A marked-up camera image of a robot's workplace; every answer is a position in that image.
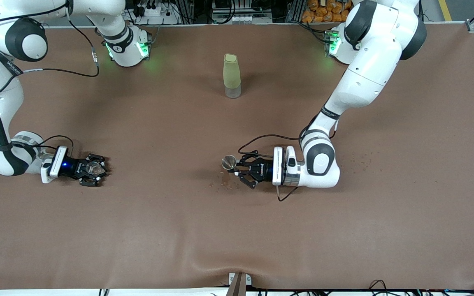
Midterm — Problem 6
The clear glass measuring beaker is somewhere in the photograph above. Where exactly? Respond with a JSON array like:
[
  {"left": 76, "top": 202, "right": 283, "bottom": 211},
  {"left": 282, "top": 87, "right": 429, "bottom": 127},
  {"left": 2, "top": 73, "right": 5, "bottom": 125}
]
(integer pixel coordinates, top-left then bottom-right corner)
[{"left": 86, "top": 161, "right": 106, "bottom": 179}]

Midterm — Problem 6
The steel double-cone jigger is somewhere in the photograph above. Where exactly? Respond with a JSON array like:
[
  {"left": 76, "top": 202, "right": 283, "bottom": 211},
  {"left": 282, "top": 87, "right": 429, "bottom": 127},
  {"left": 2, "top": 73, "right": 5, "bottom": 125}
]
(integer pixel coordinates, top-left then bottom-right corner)
[{"left": 221, "top": 155, "right": 240, "bottom": 176}]

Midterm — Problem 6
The spilled liquid puddle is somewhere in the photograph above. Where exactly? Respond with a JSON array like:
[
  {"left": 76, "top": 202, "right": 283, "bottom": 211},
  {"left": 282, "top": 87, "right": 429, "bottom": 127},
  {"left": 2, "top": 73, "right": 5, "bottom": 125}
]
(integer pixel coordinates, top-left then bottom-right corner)
[{"left": 208, "top": 169, "right": 246, "bottom": 190}]

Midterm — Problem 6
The brown table mat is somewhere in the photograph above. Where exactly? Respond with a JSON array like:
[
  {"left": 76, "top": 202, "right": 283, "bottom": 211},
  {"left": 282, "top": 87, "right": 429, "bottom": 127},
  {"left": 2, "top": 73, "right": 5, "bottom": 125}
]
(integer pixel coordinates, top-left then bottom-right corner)
[{"left": 0, "top": 23, "right": 474, "bottom": 290}]

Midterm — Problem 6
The green bottle with clear base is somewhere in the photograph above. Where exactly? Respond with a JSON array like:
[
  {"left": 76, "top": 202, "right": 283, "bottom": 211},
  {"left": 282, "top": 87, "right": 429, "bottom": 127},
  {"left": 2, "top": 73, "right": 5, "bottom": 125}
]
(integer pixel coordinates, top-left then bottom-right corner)
[{"left": 223, "top": 53, "right": 242, "bottom": 99}]

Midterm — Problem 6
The brown wooden strip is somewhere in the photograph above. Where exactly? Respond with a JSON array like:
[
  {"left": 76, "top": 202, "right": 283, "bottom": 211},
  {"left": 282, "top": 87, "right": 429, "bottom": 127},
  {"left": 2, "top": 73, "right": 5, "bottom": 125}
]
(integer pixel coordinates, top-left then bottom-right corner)
[{"left": 225, "top": 273, "right": 247, "bottom": 296}]

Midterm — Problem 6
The grey electronics box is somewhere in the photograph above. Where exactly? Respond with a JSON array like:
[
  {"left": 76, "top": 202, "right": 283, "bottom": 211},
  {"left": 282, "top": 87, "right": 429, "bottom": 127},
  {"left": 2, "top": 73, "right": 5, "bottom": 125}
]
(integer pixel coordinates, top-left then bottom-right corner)
[{"left": 211, "top": 0, "right": 273, "bottom": 24}]

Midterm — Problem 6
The white power strip with plugs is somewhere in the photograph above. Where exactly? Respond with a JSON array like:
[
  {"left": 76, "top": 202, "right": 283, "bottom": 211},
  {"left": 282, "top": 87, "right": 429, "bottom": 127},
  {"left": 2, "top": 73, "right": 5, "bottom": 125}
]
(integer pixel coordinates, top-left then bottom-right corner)
[{"left": 132, "top": 0, "right": 180, "bottom": 25}]

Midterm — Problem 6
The orange snack bags pile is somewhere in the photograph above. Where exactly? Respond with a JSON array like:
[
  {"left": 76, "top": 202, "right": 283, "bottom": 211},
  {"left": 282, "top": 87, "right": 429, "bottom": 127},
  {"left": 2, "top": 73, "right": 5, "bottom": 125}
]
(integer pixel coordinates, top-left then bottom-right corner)
[{"left": 302, "top": 0, "right": 351, "bottom": 23}]

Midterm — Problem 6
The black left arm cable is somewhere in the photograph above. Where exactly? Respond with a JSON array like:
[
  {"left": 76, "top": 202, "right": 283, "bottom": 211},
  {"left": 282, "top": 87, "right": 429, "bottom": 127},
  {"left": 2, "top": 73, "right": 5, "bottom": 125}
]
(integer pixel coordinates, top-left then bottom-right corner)
[{"left": 238, "top": 118, "right": 339, "bottom": 202}]

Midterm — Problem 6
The white metal edge bracket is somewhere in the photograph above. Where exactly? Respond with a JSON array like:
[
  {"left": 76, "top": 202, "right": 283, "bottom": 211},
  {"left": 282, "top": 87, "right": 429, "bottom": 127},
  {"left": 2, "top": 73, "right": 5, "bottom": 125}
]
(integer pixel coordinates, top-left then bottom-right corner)
[{"left": 229, "top": 273, "right": 252, "bottom": 286}]

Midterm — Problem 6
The aluminium profile frame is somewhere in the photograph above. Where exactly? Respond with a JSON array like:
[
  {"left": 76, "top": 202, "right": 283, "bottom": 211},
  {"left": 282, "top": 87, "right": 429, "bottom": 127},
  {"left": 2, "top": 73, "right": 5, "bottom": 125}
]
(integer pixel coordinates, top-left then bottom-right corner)
[{"left": 126, "top": 0, "right": 474, "bottom": 39}]

